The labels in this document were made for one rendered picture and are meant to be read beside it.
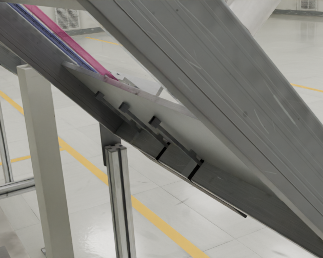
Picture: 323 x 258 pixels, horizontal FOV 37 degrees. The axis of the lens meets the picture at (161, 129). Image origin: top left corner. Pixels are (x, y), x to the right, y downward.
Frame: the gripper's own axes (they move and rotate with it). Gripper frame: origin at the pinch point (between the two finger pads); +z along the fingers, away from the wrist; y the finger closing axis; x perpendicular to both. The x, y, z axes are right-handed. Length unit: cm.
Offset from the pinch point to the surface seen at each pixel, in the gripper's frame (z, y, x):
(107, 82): 11.0, -14.8, 22.5
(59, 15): -134, 749, -174
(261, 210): 13.6, -38.8, 3.5
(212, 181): 13.7, -27.2, 3.5
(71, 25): -134, 749, -201
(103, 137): 16.9, 13.9, 1.8
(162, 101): 10.6, -31.9, 22.5
